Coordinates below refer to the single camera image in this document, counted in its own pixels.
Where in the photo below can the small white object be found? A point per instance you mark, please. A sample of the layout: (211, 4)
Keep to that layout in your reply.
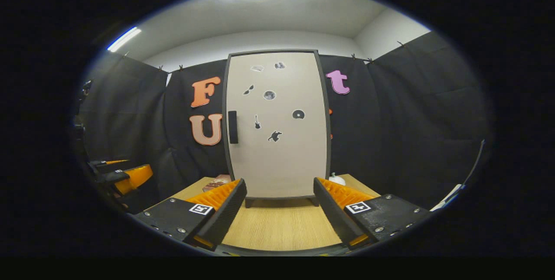
(337, 179)

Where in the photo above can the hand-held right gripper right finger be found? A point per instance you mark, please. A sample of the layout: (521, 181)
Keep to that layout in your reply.
(333, 215)

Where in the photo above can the grey cabinet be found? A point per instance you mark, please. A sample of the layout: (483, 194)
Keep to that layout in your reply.
(225, 98)

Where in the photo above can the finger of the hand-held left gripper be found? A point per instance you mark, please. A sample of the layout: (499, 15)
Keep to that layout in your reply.
(106, 165)
(136, 177)

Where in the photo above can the white cabinet door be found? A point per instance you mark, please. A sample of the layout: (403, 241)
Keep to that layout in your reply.
(282, 163)

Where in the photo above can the red cover book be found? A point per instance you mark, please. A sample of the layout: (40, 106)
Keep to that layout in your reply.
(217, 182)

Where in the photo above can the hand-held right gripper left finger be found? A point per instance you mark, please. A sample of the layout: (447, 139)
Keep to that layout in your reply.
(225, 219)

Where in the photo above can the black backdrop cloth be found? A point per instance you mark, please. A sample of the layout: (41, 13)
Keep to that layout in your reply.
(412, 119)

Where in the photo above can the ceiling light strip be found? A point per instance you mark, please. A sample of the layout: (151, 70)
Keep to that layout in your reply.
(124, 39)

